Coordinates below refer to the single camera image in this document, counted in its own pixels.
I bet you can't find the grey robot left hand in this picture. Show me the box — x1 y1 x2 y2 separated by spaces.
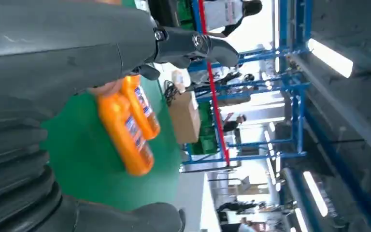
0 0 239 232

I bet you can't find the orange plastic bottle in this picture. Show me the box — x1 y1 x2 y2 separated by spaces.
120 75 161 141
91 80 155 177

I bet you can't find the green table mat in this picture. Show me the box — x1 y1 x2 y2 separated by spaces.
40 75 182 212

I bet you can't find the clear plastic bag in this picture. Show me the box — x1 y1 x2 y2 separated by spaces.
171 70 186 93

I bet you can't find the green plastic crate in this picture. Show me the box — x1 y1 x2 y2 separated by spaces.
176 0 194 30
190 102 220 155

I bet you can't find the brown cardboard box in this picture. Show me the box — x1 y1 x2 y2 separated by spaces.
168 92 201 145

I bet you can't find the red pole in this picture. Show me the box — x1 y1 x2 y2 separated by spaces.
198 0 231 166

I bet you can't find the grey side table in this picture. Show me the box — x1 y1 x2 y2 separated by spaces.
172 173 221 232

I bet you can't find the ceiling light strip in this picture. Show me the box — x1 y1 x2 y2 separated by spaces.
302 170 329 218
294 208 309 232
307 38 354 79

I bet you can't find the black cable bundle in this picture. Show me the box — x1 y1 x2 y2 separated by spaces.
163 80 181 107

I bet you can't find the blue metal rack frame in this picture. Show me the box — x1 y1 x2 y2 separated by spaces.
181 0 313 167

